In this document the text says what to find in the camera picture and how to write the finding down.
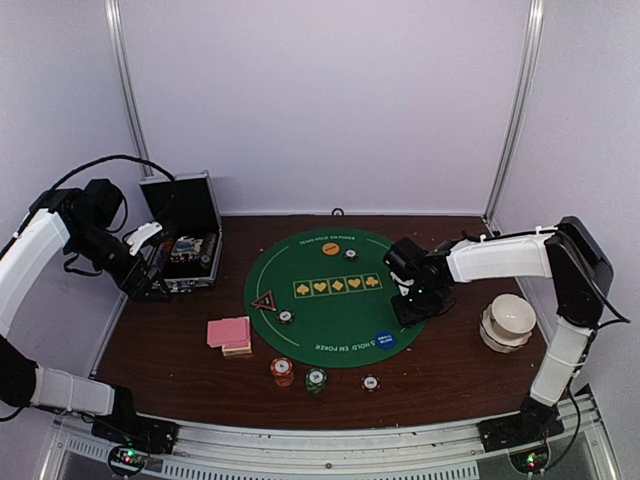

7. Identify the blue card deck in case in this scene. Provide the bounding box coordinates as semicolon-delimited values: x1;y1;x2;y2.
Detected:
170;236;203;263

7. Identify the orange dealer button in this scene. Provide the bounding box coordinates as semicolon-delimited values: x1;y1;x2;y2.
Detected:
322;242;340;256

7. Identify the brown poker chip stack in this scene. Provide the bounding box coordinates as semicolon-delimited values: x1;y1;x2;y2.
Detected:
361;374;380;392

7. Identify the orange poker chip stack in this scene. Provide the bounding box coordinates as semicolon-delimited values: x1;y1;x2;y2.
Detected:
270;357;295;387

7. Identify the front aluminium rail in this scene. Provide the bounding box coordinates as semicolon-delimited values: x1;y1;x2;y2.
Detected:
39;384;626;480

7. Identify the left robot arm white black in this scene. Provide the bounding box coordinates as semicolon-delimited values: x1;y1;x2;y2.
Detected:
1;179;178;454

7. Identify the green poker chip stack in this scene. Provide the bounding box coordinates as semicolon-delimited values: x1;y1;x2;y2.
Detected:
305;368;327;394

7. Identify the round green poker mat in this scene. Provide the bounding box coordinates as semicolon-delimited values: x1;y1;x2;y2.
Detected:
244;228;425;368

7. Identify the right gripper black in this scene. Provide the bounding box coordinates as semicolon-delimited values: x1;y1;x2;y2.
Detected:
392;280;445;327

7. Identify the left aluminium post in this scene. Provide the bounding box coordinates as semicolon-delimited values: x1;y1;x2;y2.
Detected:
104;0;149;160

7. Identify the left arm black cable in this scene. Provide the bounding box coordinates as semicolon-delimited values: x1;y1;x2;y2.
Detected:
37;153;177;211

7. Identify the right aluminium post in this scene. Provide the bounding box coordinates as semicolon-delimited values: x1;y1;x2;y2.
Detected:
483;0;545;229

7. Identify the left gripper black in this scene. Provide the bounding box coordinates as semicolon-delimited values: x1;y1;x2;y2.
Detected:
66;222;173;303

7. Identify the aluminium post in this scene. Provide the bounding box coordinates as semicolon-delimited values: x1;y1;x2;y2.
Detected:
104;0;149;160
483;0;545;229

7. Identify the brown chip row in case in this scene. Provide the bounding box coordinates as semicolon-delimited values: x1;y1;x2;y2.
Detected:
199;232;219;268

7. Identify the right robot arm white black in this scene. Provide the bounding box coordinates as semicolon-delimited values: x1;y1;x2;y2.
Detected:
383;216;615;452

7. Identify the gold card deck box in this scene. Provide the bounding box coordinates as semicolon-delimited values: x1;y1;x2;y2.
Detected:
221;340;252;357

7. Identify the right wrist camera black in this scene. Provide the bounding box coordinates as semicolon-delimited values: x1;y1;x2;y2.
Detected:
383;237;427;284

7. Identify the pink-backed playing card deck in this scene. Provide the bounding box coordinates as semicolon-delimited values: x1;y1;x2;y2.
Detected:
206;316;250;348

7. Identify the triangular all-in button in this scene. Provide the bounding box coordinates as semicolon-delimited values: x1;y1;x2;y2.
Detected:
251;290;277;312

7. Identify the white ceramic bowl stack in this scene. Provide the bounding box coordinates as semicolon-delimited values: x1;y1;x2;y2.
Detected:
479;294;537;354

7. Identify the blue small blind button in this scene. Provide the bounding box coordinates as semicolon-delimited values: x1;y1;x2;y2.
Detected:
374;331;397;350

